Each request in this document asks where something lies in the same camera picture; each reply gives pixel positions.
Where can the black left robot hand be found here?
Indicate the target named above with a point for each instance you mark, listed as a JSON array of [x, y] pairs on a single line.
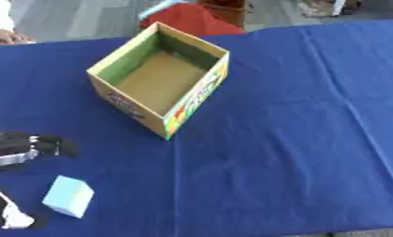
[[10, 145]]

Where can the tan cardboard box green inside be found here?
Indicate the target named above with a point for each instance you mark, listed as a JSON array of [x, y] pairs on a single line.
[[162, 80]]

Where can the light blue block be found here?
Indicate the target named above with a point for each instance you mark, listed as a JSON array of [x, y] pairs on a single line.
[[69, 195]]

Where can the person's hand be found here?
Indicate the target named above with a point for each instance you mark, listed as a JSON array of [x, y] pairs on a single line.
[[10, 37]]

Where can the light blue strip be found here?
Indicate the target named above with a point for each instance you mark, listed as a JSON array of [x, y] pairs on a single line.
[[154, 8]]

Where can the brown wooden crate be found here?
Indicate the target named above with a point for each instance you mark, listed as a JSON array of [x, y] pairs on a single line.
[[229, 10]]

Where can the white pole with base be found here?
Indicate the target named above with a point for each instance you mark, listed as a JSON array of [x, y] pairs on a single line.
[[337, 6]]

